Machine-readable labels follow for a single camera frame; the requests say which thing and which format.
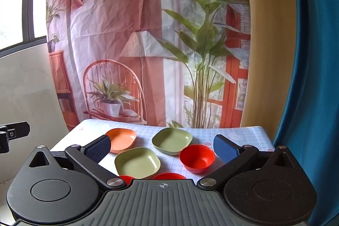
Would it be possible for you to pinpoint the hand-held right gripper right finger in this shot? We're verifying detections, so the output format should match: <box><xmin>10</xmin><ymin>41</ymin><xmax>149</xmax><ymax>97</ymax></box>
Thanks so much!
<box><xmin>197</xmin><ymin>134</ymin><xmax>303</xmax><ymax>191</ymax></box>

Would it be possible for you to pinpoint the blue curtain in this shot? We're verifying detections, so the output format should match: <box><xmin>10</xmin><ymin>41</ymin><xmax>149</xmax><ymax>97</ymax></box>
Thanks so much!
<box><xmin>273</xmin><ymin>0</ymin><xmax>339</xmax><ymax>226</ymax></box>

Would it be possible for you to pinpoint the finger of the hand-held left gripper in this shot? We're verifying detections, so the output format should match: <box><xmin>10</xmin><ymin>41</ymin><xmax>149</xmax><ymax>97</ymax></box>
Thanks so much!
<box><xmin>0</xmin><ymin>121</ymin><xmax>30</xmax><ymax>154</ymax></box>

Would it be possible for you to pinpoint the blue checked tablecloth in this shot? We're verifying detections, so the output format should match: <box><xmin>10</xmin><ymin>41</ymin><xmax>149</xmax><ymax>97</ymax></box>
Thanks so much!
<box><xmin>50</xmin><ymin>119</ymin><xmax>274</xmax><ymax>181</ymax></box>

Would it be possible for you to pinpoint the green square plate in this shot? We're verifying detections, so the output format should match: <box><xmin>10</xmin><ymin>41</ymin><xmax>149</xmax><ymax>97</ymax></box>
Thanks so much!
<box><xmin>152</xmin><ymin>127</ymin><xmax>193</xmax><ymax>155</ymax></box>
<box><xmin>114</xmin><ymin>147</ymin><xmax>161</xmax><ymax>179</ymax></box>

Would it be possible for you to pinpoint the orange square plate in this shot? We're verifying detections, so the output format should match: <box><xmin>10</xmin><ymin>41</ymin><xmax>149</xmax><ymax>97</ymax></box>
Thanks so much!
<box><xmin>105</xmin><ymin>128</ymin><xmax>137</xmax><ymax>154</ymax></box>

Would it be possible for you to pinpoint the printed wall tapestry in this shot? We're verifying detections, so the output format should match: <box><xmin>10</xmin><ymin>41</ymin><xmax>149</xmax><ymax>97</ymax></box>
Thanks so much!
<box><xmin>46</xmin><ymin>0</ymin><xmax>251</xmax><ymax>131</ymax></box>

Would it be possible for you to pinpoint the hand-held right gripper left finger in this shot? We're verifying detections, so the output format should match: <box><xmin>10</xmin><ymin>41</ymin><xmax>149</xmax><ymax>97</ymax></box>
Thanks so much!
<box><xmin>26</xmin><ymin>135</ymin><xmax>128</xmax><ymax>192</ymax></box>

